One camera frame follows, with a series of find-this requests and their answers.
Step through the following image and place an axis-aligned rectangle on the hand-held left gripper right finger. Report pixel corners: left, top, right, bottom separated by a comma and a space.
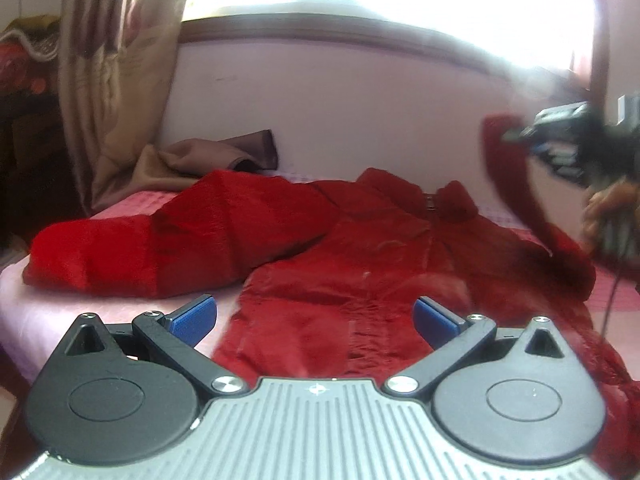
384, 296, 568, 401

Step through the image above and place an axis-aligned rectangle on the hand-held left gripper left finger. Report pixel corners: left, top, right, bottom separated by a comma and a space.
62, 294, 251, 401

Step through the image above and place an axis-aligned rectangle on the brown wooden window frame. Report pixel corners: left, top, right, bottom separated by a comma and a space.
179, 16, 593, 92

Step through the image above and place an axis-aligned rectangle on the red puffer jacket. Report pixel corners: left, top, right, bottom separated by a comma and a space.
22, 112, 640, 463

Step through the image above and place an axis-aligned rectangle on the pink checked bed sheet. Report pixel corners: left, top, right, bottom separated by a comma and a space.
0, 165, 640, 411

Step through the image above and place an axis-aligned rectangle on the dark wooden cabinet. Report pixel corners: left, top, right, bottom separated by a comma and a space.
0, 85, 98, 263

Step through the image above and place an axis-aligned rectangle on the brown cloth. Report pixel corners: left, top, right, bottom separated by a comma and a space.
134, 130, 279, 192

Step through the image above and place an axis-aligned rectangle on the person's right hand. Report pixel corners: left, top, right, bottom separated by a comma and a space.
581, 180, 640, 263

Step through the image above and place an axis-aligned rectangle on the beige patterned curtain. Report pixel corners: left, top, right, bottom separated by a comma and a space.
57, 0, 196, 217

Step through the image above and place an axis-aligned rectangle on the black cable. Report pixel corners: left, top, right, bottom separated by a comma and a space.
599, 255, 626, 343

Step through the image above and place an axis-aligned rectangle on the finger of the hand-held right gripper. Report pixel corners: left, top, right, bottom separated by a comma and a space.
502, 122, 551, 162

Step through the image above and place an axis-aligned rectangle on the stack of folded blankets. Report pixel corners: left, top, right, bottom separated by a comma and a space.
0, 14, 63, 95

